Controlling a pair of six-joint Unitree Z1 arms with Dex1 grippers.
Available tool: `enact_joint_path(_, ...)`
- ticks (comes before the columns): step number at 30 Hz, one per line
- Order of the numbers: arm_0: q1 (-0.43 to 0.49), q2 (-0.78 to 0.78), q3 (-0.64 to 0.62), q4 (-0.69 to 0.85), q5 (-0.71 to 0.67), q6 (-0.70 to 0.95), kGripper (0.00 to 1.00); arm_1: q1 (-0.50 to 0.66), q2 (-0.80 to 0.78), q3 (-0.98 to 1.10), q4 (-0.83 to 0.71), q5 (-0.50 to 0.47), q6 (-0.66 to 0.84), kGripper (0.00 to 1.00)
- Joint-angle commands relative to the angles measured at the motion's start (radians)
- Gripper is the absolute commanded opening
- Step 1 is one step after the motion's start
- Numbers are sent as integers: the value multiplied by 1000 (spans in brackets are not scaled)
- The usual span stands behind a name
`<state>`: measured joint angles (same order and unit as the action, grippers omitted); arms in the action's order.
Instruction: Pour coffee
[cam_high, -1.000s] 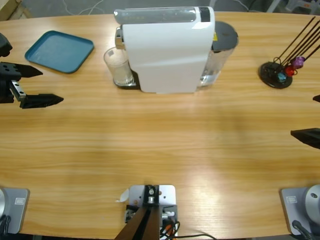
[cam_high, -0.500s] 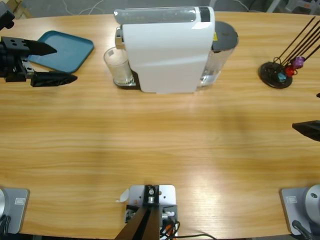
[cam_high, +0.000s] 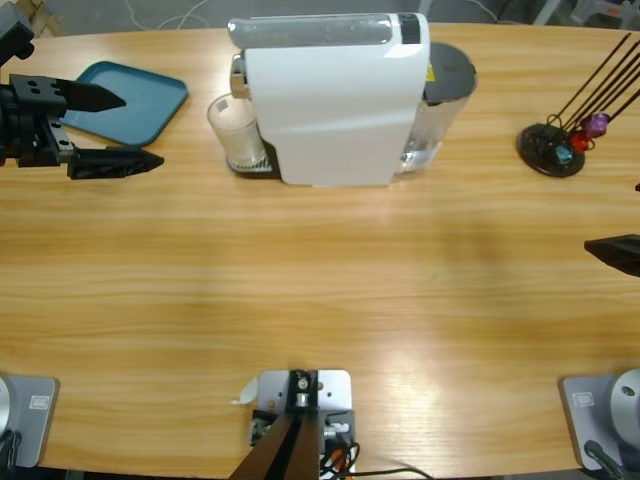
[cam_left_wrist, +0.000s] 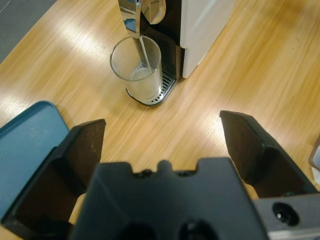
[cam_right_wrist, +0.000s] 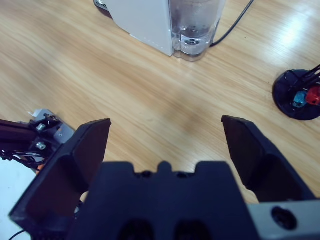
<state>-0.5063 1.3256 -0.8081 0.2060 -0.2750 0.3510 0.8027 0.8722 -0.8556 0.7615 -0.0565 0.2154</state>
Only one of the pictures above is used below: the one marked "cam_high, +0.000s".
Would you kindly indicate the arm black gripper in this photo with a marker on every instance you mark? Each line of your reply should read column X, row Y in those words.
column 30, row 130

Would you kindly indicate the clear glass cup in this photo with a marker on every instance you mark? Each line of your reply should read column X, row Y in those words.
column 235, row 130

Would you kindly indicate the grey coffee machine lever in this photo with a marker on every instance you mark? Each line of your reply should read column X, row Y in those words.
column 310, row 32

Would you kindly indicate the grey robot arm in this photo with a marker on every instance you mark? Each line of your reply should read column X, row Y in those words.
column 625, row 400
column 30, row 420

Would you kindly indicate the red coffee capsule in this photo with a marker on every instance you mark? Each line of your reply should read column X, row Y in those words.
column 580, row 142

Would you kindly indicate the purple coffee capsule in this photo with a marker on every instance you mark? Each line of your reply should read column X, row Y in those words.
column 597, row 124

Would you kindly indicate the blue coffee capsule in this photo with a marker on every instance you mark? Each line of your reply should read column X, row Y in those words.
column 564, row 154

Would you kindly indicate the white capsule coffee machine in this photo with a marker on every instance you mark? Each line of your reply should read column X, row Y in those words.
column 325, row 100

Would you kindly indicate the teal plastic tray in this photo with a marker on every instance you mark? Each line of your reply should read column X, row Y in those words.
column 150, row 100

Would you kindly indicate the black capsule holder with rods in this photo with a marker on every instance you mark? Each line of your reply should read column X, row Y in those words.
column 537, row 145

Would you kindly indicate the metal drip tray grid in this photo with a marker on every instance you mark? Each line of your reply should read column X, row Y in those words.
column 257, row 171

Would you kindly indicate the clear water tank dark lid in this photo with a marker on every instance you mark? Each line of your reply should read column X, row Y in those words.
column 450, row 70

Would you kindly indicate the white paper tag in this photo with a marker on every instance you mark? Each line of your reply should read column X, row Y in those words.
column 247, row 392

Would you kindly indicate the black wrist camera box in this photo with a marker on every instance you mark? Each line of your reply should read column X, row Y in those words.
column 15, row 35

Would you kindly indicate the white mount block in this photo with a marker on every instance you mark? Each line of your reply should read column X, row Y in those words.
column 335, row 390

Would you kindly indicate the dark mount post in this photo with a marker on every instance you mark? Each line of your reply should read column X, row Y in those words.
column 285, row 445

